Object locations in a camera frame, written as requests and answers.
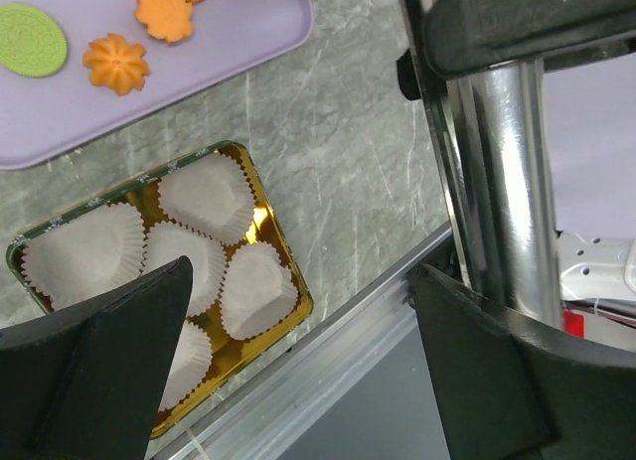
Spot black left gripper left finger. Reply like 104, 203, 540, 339
1, 256, 193, 459

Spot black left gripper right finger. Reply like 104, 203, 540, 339
409, 264, 635, 459

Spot metal tongs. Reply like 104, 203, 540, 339
400, 0, 635, 328

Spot green round cookie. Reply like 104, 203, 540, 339
1, 2, 68, 77

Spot orange maple leaf cookie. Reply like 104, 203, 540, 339
134, 0, 194, 44

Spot white paper cup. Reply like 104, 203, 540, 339
158, 153, 255, 245
22, 203, 144, 310
142, 222, 227, 317
220, 242, 298, 341
159, 321, 213, 411

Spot gold green cookie tin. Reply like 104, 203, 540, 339
6, 142, 313, 437

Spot lavender plastic tray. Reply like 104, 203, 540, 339
1, 0, 314, 170

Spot orange flower cookie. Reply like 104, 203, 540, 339
82, 33, 151, 96

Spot aluminium frame rail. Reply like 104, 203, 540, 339
156, 224, 451, 459

